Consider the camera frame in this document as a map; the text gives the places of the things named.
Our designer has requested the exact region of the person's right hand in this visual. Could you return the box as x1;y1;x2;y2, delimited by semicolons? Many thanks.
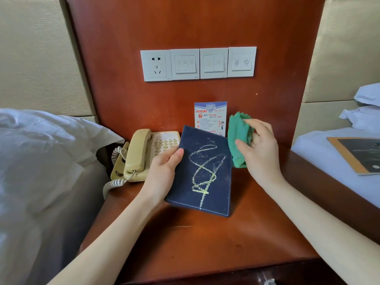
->
235;118;285;191

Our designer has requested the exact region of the person's left hand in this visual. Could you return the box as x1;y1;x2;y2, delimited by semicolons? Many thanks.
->
140;148;185;206

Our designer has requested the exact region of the green cleaning cloth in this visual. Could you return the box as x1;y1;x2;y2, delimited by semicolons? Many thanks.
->
227;112;255;169

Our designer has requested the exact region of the small dark blue chalkboard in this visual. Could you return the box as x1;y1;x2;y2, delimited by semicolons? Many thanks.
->
165;125;233;218

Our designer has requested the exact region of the person's right forearm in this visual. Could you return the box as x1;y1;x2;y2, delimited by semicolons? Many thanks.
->
263;177;380;285

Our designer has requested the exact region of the person's left forearm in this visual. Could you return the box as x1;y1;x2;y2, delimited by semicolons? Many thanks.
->
47;187;167;285

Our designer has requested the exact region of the beige telephone base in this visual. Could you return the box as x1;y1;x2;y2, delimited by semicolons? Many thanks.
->
110;130;181;183

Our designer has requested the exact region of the beige telephone handset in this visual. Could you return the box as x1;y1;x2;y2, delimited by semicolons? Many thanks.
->
123;129;153;180

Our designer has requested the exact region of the printed notice card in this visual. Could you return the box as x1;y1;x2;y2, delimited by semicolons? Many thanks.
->
194;101;228;137

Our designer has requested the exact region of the white bed sheet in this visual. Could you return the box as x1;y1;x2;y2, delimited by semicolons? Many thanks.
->
291;127;380;209

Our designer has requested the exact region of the beige padded headboard panel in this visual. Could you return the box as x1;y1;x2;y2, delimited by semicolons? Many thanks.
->
292;100;369;146
302;0;380;104
0;0;96;117

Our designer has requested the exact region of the reddish wooden nightstand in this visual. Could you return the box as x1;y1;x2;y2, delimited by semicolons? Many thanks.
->
79;142;380;285

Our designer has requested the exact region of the orange framed chalkboard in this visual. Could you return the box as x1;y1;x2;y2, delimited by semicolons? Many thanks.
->
326;137;380;176

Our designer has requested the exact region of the white pillow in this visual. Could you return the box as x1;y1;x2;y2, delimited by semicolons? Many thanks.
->
353;83;380;107
339;105;380;133

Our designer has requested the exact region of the reddish wooden back panel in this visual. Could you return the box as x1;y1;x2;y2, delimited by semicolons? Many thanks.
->
65;0;327;149

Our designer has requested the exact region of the white crumpled duvet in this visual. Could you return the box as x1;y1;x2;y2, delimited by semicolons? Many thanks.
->
0;108;125;285

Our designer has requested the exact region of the beige coiled telephone cord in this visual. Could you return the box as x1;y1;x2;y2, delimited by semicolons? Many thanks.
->
102;146;138;200

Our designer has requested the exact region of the white round-icon switch panel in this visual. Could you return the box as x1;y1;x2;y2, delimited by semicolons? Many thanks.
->
227;46;257;78

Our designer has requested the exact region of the white two-button switch panel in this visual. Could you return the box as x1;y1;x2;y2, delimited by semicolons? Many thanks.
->
199;48;229;80

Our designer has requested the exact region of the white wall power socket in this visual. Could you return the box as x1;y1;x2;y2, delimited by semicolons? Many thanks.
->
140;50;173;82

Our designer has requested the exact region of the white three-button switch panel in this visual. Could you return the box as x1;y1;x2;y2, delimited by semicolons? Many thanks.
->
170;49;201;81

